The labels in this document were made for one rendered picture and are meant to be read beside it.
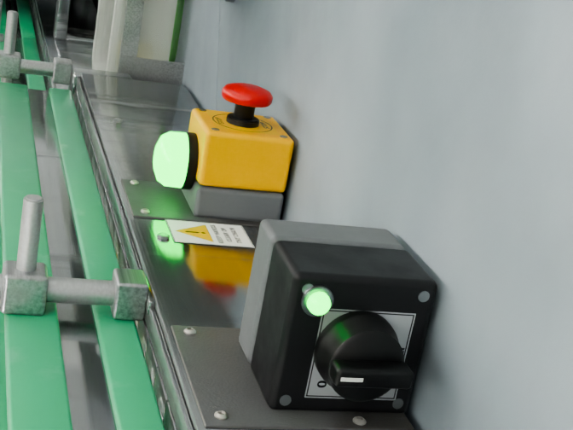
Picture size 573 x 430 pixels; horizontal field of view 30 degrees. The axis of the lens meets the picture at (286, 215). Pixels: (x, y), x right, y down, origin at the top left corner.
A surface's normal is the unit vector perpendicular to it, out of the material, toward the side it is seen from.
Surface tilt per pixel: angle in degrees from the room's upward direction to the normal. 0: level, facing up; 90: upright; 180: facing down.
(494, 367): 0
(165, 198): 90
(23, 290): 90
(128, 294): 90
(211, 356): 90
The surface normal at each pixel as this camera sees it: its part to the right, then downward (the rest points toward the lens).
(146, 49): 0.26, 0.36
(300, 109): -0.95, -0.08
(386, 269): 0.18, -0.93
